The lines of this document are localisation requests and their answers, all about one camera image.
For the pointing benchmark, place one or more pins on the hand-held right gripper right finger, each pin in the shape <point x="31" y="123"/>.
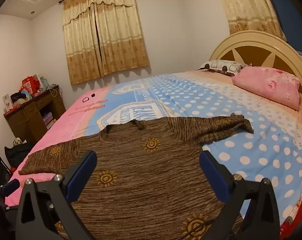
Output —
<point x="213" y="177"/>

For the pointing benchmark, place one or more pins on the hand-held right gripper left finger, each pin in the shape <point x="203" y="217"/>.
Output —
<point x="81" y="177"/>

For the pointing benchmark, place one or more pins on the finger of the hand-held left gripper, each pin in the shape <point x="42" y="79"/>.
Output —
<point x="11" y="188"/>

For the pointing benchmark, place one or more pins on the brown knit sweater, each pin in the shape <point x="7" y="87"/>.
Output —
<point x="146" y="180"/>

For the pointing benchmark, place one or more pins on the black bag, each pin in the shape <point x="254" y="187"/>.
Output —
<point x="18" y="153"/>

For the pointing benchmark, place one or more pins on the spotted plush toy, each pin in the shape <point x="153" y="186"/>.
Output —
<point x="17" y="142"/>

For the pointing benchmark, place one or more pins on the pink and blue printed blanket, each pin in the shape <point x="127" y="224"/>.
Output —
<point x="253" y="150"/>

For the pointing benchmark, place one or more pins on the stack of books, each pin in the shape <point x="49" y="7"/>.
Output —
<point x="48" y="120"/>

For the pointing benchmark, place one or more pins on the brown wooden desk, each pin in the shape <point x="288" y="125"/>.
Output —
<point x="28" y="120"/>

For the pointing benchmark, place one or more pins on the white card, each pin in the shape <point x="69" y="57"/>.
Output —
<point x="7" y="102"/>

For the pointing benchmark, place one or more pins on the red bed skirt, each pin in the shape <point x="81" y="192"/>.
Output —
<point x="297" y="212"/>

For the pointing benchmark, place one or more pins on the black cloth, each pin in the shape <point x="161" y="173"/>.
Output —
<point x="17" y="97"/>

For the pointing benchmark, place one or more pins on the white gift bag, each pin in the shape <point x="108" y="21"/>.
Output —
<point x="42" y="81"/>

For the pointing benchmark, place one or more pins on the red gift bag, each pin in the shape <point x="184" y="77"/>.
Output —
<point x="30" y="84"/>

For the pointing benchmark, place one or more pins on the pink pillow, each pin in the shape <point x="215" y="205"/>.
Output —
<point x="268" y="85"/>

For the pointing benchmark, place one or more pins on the white patterned pillow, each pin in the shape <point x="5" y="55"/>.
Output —
<point x="221" y="65"/>

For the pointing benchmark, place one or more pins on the beige patterned curtain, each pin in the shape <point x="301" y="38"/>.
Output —
<point x="121" y="35"/>
<point x="248" y="7"/>
<point x="81" y="50"/>

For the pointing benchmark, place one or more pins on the cream wooden headboard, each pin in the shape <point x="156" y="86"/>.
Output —
<point x="253" y="40"/>

